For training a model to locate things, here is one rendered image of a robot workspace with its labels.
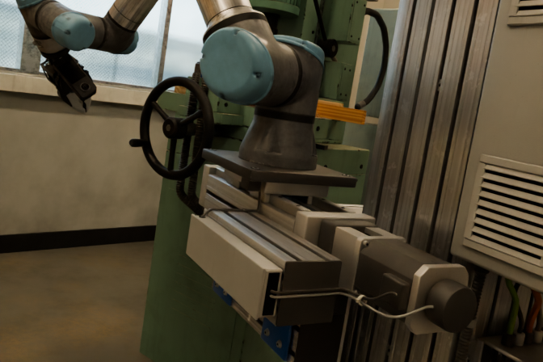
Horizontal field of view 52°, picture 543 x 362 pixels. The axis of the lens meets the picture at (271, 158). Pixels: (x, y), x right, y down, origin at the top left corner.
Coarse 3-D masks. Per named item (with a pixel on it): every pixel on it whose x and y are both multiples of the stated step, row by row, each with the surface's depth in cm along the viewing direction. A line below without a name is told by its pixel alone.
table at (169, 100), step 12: (168, 96) 181; (180, 96) 178; (168, 108) 181; (180, 108) 164; (240, 108) 162; (252, 108) 159; (216, 120) 155; (228, 120) 156; (240, 120) 160; (324, 120) 156; (336, 120) 162; (324, 132) 158; (336, 132) 163
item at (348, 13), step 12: (336, 0) 181; (348, 0) 178; (360, 0) 180; (336, 12) 181; (348, 12) 178; (360, 12) 182; (336, 24) 181; (348, 24) 178; (360, 24) 183; (336, 36) 181; (348, 36) 179; (360, 36) 185
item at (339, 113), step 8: (320, 104) 164; (320, 112) 164; (328, 112) 162; (336, 112) 160; (344, 112) 158; (352, 112) 157; (360, 112) 155; (344, 120) 158; (352, 120) 157; (360, 120) 155
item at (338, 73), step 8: (328, 64) 181; (336, 64) 179; (344, 64) 179; (328, 72) 181; (336, 72) 179; (344, 72) 179; (328, 80) 181; (336, 80) 179; (344, 80) 180; (328, 88) 181; (336, 88) 179; (344, 88) 181; (320, 96) 183; (328, 96) 181; (336, 96) 179; (344, 96) 182
